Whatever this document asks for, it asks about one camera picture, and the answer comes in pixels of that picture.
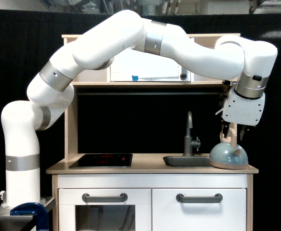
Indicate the grey toy sink basin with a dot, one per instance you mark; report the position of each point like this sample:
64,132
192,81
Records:
187,161

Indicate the wooden toy kitchen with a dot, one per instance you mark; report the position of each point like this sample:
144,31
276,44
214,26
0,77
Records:
151,187

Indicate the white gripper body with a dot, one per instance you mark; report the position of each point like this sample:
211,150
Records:
243,111

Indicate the grey cabinet door handle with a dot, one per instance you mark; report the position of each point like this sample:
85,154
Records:
217,198

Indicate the grey toy faucet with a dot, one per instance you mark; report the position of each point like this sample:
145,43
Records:
189,142

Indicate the blue tape piece bottom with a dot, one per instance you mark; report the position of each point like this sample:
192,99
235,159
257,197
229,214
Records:
135,78

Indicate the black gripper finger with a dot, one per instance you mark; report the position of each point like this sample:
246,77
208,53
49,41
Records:
225,128
242,132

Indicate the blue beige toy teapot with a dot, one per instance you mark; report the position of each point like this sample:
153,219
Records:
228,154

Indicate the white toy microwave door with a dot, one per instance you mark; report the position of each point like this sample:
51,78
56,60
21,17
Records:
148,67

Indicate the blue c-clamp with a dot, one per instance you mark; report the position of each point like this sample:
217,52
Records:
35,209

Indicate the grey microwave handle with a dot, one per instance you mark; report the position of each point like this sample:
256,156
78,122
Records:
183,74

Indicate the grey oven door handle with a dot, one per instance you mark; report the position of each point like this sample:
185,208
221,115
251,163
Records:
104,199

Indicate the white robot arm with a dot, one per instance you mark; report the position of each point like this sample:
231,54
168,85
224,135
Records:
51,92

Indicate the grey hanging rail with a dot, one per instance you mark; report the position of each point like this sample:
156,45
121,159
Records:
148,93

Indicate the black toy stove top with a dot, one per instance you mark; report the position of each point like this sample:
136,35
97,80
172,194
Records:
112,160

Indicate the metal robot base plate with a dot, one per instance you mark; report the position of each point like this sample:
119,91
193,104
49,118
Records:
47,202

